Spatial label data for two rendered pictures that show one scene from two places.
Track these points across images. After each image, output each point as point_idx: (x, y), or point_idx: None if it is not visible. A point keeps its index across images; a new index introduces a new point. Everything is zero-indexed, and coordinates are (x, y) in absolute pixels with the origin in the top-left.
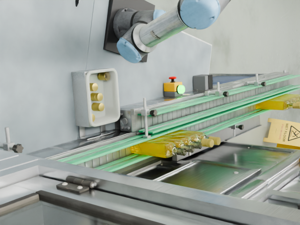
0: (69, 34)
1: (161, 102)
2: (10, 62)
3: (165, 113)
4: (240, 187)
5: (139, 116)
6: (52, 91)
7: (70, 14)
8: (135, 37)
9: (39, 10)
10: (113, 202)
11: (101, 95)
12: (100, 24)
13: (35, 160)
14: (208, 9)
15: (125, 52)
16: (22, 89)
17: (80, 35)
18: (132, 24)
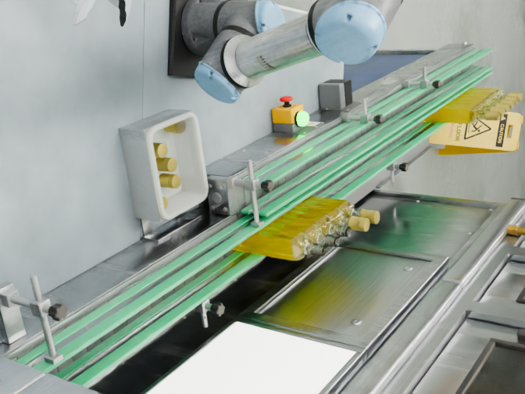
0: (108, 62)
1: (274, 152)
2: (13, 137)
3: None
4: (420, 303)
5: (240, 186)
6: (90, 170)
7: (106, 25)
8: (230, 63)
9: (51, 32)
10: None
11: (173, 162)
12: (159, 30)
13: None
14: (366, 35)
15: (211, 87)
16: (41, 180)
17: (126, 60)
18: (217, 29)
